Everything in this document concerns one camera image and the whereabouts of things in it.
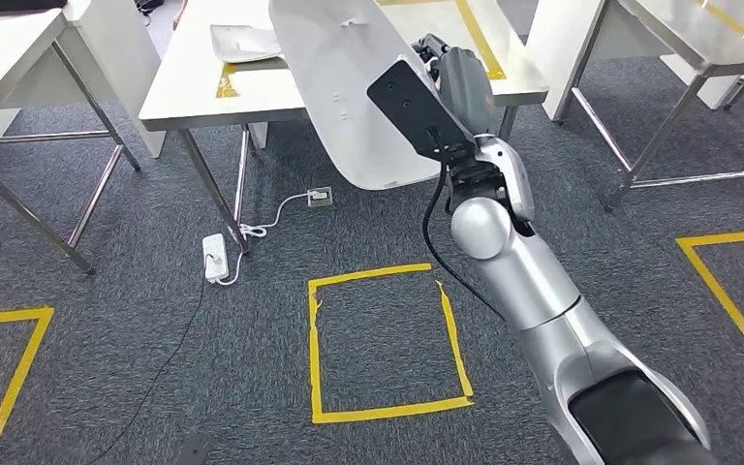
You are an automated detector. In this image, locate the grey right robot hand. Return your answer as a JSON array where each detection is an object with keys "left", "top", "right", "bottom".
[{"left": 410, "top": 33, "right": 498, "bottom": 140}]

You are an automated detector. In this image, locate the white curved shell part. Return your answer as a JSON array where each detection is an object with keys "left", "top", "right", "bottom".
[{"left": 267, "top": 0, "right": 460, "bottom": 192}]

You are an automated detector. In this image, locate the flat pale grey part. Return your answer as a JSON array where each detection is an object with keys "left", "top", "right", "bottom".
[{"left": 209, "top": 24, "right": 284, "bottom": 65}]

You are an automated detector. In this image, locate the white table side panel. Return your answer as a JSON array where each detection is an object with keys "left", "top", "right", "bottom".
[
  {"left": 525, "top": 0, "right": 607, "bottom": 123},
  {"left": 659, "top": 54, "right": 742, "bottom": 110},
  {"left": 0, "top": 0, "right": 168, "bottom": 160}
]

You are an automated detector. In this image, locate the white-top steel-leg table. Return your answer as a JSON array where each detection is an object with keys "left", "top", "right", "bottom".
[
  {"left": 139, "top": 0, "right": 549, "bottom": 255},
  {"left": 0, "top": 7, "right": 142, "bottom": 276},
  {"left": 554, "top": 0, "right": 744, "bottom": 213}
]

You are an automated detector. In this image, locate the yellow table tape marking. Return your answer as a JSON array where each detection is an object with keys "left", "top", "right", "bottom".
[{"left": 696, "top": 0, "right": 744, "bottom": 49}]

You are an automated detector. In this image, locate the white power strip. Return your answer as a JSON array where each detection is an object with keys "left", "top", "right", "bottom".
[{"left": 201, "top": 232, "right": 231, "bottom": 284}]

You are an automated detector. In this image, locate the black object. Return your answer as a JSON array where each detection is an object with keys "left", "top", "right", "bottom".
[{"left": 0, "top": 0, "right": 69, "bottom": 16}]

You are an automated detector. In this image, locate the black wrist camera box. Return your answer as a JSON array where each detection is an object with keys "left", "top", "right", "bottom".
[{"left": 366, "top": 56, "right": 478, "bottom": 165}]

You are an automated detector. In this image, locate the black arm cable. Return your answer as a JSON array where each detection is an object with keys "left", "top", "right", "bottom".
[{"left": 421, "top": 128, "right": 508, "bottom": 319}]

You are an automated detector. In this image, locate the white power cable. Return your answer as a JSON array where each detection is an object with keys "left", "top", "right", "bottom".
[{"left": 216, "top": 191, "right": 312, "bottom": 288}]

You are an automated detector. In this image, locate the thin black floor cable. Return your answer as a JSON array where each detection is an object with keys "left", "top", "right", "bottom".
[{"left": 86, "top": 256, "right": 209, "bottom": 465}]

